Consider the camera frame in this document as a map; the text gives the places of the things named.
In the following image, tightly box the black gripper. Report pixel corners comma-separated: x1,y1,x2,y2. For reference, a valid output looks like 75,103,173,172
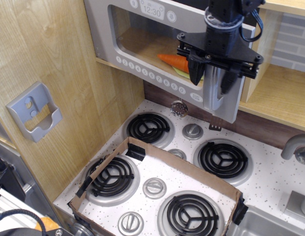
177,25,264,94

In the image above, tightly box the grey toy microwave door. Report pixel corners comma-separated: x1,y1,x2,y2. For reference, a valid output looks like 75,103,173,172
85,0,254,123

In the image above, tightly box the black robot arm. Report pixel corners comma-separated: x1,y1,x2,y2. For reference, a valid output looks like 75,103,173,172
177,0,265,94

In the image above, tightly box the green toy plate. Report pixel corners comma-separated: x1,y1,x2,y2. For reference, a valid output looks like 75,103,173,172
172,67,190,79

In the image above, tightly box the orange toy carrot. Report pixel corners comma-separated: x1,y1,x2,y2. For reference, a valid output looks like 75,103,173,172
157,54,189,73

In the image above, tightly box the hanging silver skimmer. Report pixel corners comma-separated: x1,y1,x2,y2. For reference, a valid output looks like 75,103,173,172
170,98,189,118

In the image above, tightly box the hanging silver spatula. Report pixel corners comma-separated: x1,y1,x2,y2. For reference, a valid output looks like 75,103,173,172
209,116,223,132

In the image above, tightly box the back grey stove knob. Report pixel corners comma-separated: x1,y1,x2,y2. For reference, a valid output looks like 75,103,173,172
182,123,203,140

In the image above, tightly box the grey stove knob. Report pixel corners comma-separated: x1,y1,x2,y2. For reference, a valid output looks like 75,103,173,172
182,123,203,140
118,211,144,236
142,177,167,199

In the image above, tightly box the back left black burner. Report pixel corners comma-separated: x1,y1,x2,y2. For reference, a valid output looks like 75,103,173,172
122,112,175,149

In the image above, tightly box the black burner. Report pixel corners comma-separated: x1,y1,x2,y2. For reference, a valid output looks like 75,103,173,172
86,155,140,207
122,112,175,149
157,190,224,236
193,139,253,186

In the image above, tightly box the small middle grey knob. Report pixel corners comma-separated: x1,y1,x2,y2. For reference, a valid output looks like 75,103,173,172
168,148,187,160

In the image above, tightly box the back right black burner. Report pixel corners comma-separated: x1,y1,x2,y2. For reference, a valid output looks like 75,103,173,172
193,139,253,186

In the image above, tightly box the grey toy faucet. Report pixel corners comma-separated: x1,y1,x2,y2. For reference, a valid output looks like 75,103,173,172
281,134,305,165

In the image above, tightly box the centre grey stove knob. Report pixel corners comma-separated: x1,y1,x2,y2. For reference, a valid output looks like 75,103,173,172
142,177,167,199

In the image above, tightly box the front right black burner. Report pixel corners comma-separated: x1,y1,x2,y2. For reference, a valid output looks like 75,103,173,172
157,190,224,236

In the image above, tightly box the front left black burner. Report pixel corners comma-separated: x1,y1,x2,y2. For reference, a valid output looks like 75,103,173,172
86,155,140,207

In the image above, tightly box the steel toy sink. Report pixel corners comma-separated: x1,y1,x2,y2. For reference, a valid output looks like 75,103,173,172
226,206,305,236

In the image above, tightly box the grey faucet base block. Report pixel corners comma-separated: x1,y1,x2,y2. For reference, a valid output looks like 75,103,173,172
284,191,305,223

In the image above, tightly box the front grey stove knob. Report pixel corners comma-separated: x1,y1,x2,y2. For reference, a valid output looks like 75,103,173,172
118,211,144,236

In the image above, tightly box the brown cardboard frame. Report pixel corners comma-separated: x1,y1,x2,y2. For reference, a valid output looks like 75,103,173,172
69,138,248,236

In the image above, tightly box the grey wall holder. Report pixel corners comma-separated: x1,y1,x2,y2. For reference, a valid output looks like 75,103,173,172
6,81,63,143

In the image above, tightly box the black braided cable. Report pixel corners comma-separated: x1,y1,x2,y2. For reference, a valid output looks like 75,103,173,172
0,208,49,236

